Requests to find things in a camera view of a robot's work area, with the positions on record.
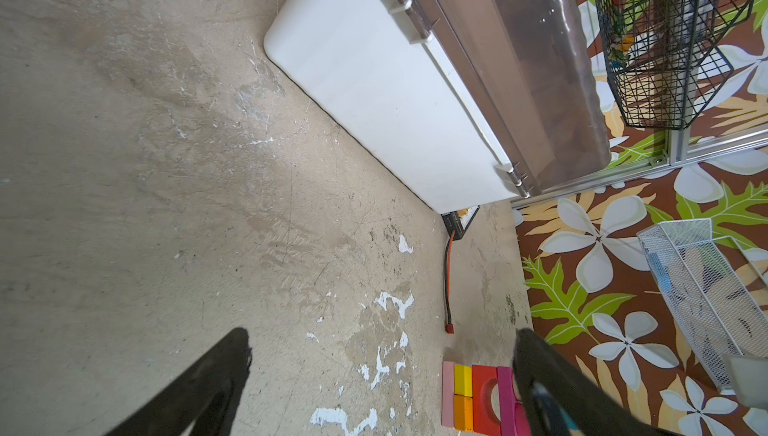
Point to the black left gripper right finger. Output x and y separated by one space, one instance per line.
558 398

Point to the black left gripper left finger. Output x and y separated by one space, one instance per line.
204 399

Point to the magenta cylinder block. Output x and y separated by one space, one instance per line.
520 423

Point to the red arch block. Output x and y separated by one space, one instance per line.
484 381

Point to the orange block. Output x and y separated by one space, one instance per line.
463 419

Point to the yellow block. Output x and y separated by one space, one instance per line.
463 385

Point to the light pink block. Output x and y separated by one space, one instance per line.
448 387

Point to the magenta rectangular block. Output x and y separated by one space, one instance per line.
508 402

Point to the black battery pack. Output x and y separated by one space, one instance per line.
458 222

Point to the white box with brown lid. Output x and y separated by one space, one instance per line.
466 102

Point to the white wire basket right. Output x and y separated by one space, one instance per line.
708 300

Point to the black wire basket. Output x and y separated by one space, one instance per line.
664 66

